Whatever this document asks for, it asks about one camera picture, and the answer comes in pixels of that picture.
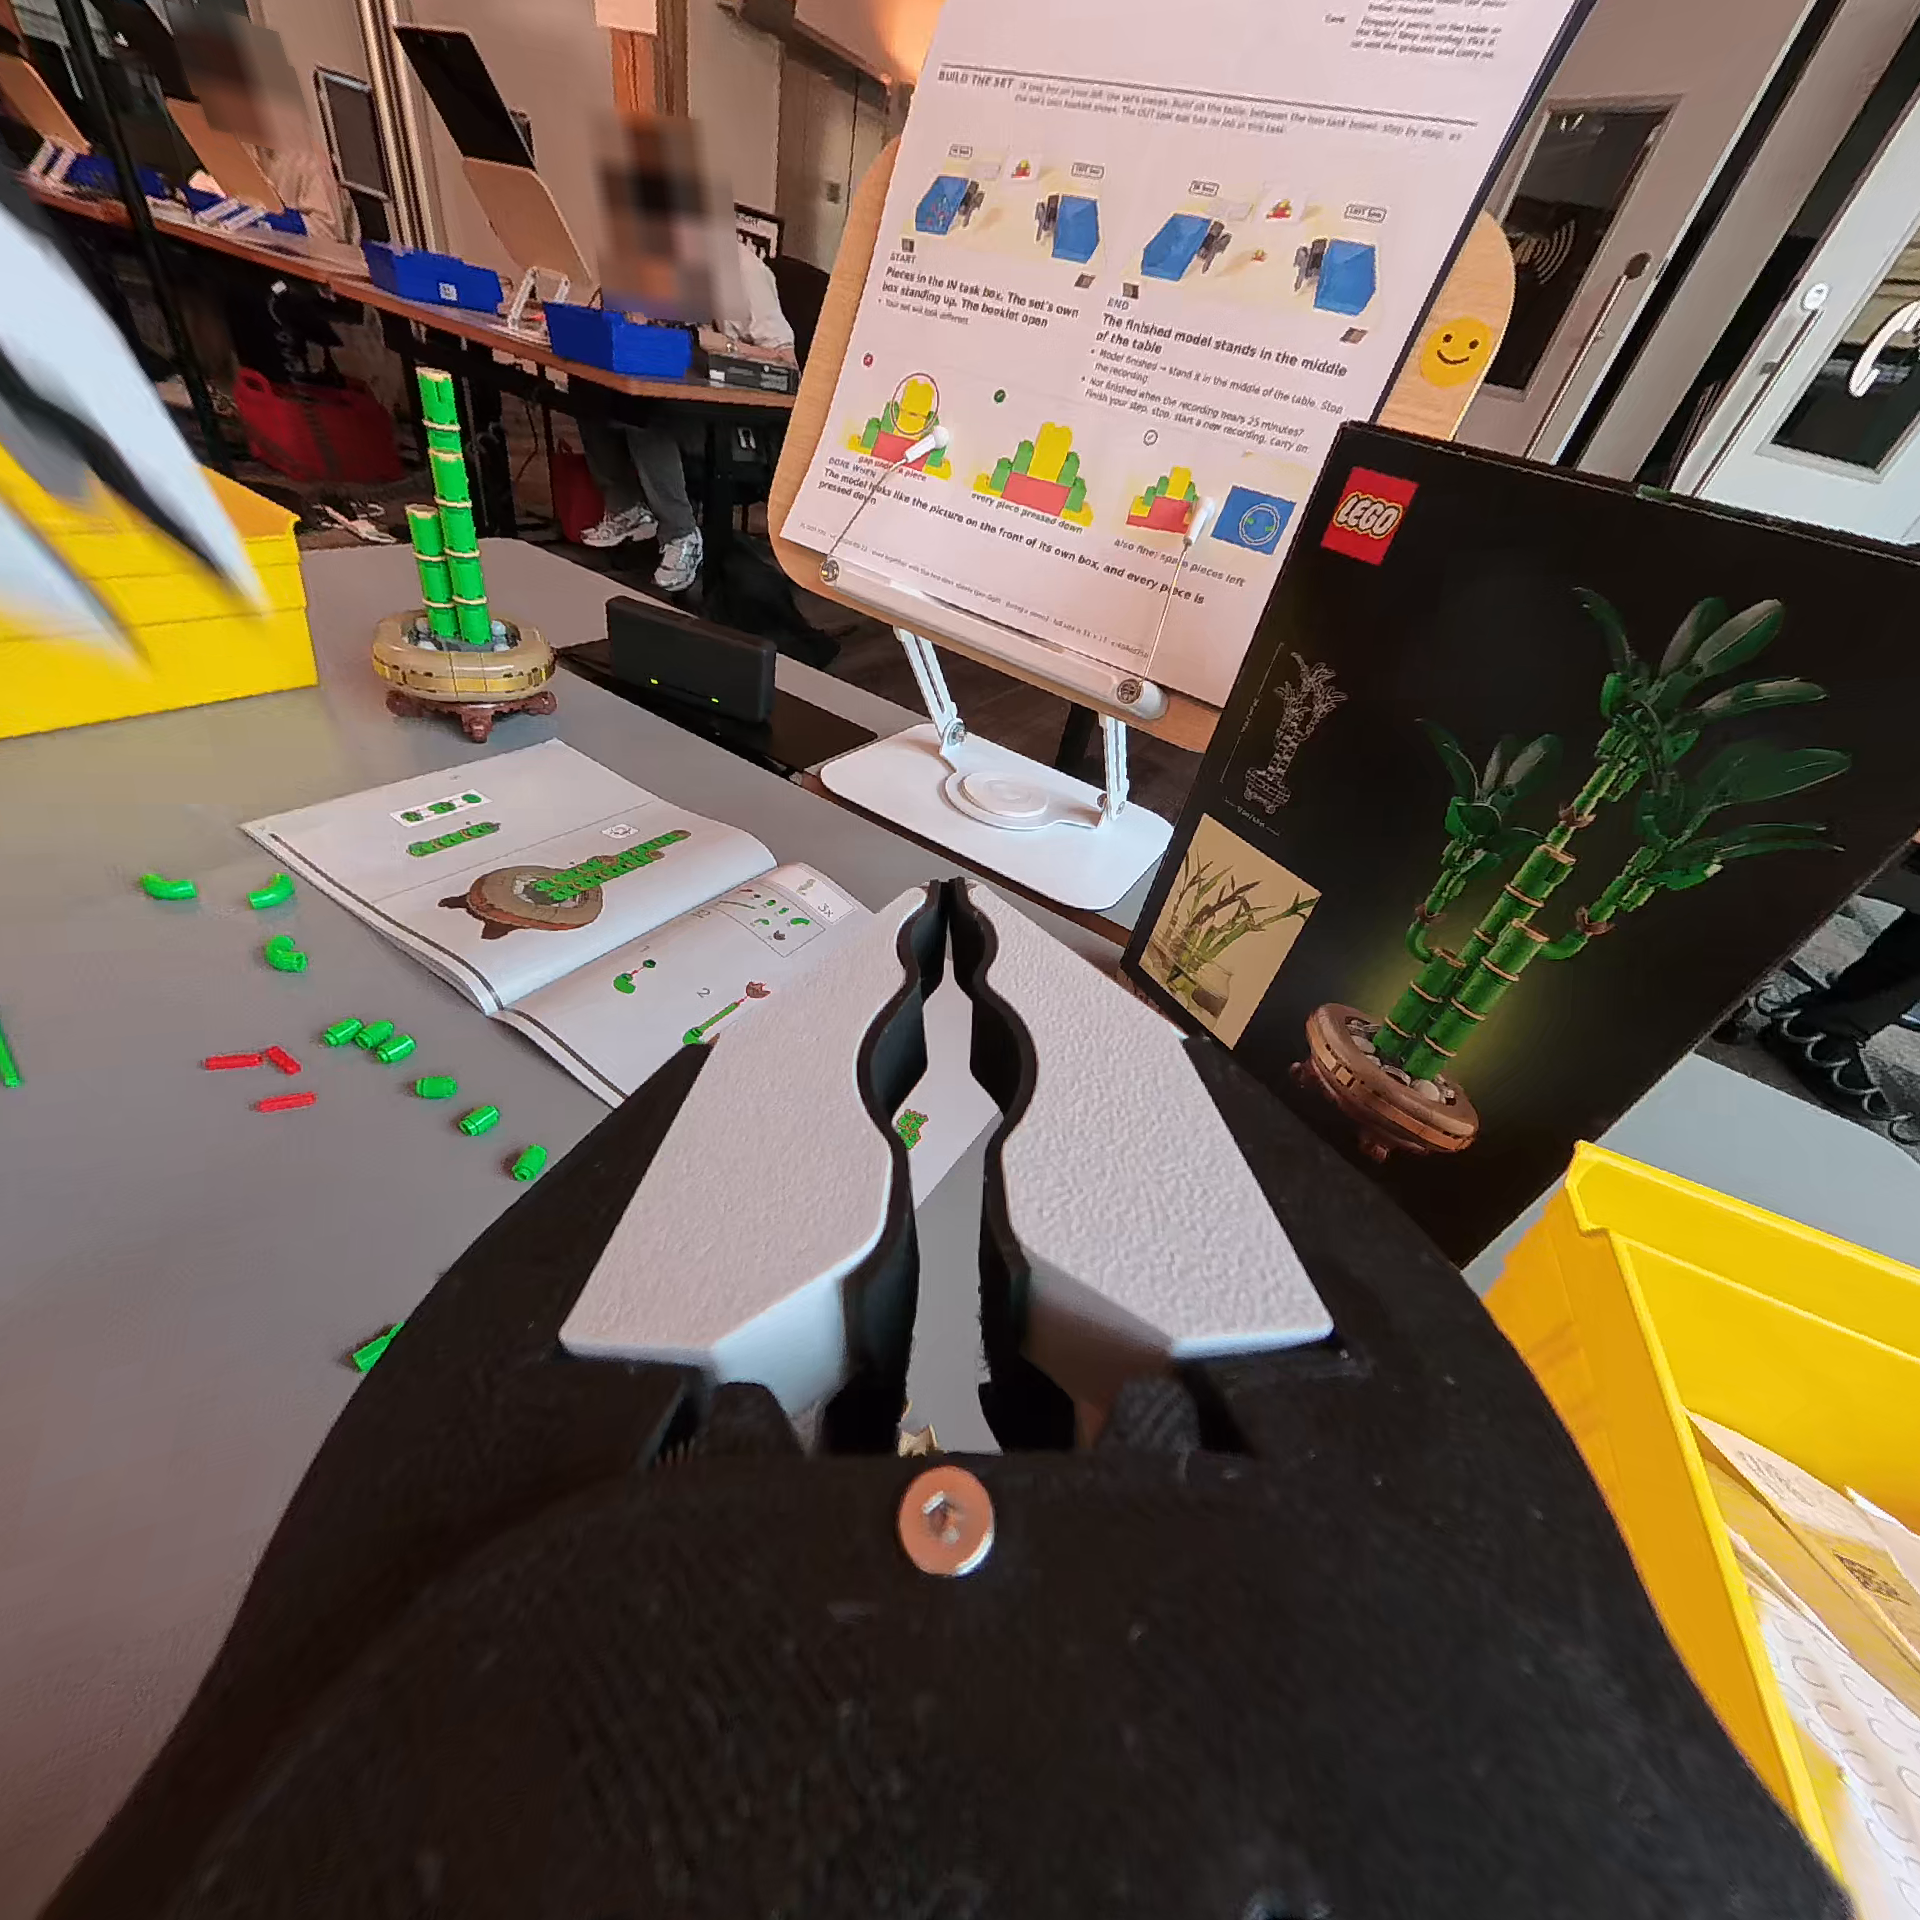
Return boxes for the red bag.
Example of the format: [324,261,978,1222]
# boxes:
[230,367,409,485]

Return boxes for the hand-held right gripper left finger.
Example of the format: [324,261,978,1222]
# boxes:
[558,877,953,1455]

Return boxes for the bamboo model in brown pot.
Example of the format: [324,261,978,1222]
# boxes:
[369,363,559,748]

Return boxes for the open instruction booklet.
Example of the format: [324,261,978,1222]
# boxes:
[240,737,1004,1210]

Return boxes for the long wooden background table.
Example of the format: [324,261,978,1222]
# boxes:
[0,172,797,413]

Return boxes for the yellow plastic bin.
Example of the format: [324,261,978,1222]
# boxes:
[0,442,320,740]
[1480,1140,1920,1883]

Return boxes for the background document stand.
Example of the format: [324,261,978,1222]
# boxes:
[393,23,601,290]

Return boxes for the paper bags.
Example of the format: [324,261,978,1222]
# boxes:
[1690,1410,1920,1920]

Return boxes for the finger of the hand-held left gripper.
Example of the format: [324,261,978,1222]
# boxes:
[0,164,274,617]
[0,404,152,670]

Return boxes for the black pole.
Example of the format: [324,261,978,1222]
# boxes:
[65,0,232,466]

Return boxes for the blue plastic bin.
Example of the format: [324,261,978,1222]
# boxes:
[364,241,504,314]
[544,300,701,379]

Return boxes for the black box with green light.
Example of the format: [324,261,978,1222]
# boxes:
[602,595,780,727]

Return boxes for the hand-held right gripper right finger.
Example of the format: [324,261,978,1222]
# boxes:
[948,877,1337,1455]

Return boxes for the black lego set box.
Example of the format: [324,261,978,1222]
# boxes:
[1122,422,1920,1269]

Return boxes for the row of green cylinders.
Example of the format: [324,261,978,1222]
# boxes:
[320,1014,551,1185]

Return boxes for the printed instruction sheet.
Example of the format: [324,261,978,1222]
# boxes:
[816,0,1592,710]

